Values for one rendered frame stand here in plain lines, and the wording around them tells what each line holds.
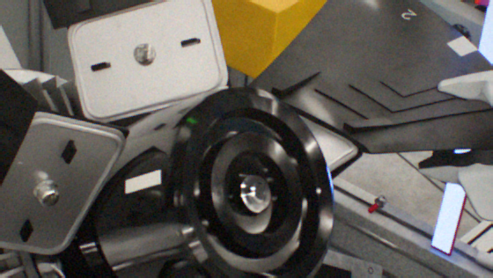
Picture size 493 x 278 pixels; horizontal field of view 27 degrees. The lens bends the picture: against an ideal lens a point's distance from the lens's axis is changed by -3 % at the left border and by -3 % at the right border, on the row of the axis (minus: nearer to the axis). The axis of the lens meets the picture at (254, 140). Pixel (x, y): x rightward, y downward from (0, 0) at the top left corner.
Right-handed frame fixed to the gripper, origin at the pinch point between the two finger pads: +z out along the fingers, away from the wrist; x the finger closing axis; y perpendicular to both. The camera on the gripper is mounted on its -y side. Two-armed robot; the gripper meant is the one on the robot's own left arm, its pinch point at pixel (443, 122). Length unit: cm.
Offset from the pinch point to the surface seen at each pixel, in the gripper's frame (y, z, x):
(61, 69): -71, 39, 54
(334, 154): 5.3, 7.9, -1.1
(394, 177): -138, -32, 133
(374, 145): 3.9, 5.2, -0.8
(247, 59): -33.5, 12.5, 21.4
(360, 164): -143, -23, 134
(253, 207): 14.9, 13.3, -5.3
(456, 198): -20.6, -9.5, 26.7
